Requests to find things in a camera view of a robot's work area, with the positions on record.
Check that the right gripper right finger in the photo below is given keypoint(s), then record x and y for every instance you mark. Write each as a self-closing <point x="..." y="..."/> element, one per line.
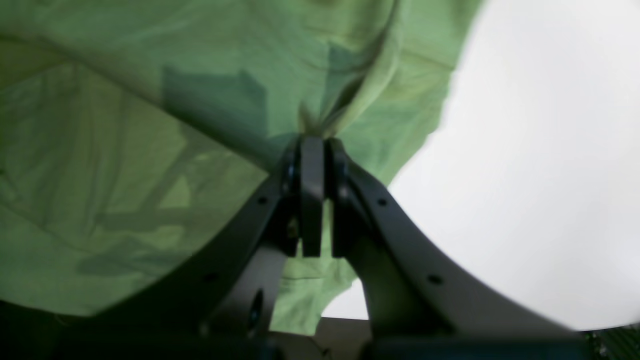
<point x="422" y="305"/>

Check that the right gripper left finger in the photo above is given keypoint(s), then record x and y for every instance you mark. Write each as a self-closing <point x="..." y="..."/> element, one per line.
<point x="218" y="304"/>

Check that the green t-shirt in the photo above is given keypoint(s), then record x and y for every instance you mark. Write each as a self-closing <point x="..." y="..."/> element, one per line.
<point x="132" y="131"/>

